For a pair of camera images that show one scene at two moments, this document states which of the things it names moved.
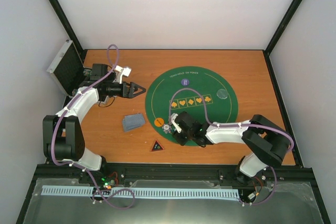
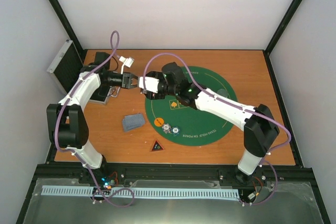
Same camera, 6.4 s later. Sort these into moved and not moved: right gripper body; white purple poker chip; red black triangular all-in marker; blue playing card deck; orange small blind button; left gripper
Moved: left gripper; right gripper body
Not moved: white purple poker chip; orange small blind button; blue playing card deck; red black triangular all-in marker
